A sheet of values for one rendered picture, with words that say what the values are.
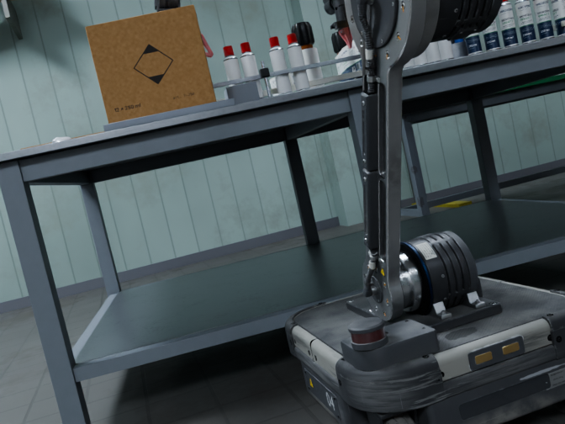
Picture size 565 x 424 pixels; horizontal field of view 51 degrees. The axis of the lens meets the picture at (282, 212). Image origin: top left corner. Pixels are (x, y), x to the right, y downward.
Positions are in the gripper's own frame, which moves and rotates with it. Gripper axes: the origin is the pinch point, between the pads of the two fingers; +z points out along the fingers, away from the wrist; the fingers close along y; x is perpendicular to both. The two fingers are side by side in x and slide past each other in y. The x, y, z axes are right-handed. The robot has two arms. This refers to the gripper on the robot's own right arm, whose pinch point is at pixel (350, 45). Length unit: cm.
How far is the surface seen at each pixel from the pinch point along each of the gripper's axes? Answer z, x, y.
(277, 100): 18, 53, 42
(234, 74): 2.7, 7.8, 45.6
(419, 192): 73, -107, -59
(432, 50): 8.7, 9.6, -27.3
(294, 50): -1.4, 8.2, 23.0
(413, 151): 50, -108, -61
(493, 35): 8, 10, -52
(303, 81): 9.9, 8.5, 22.5
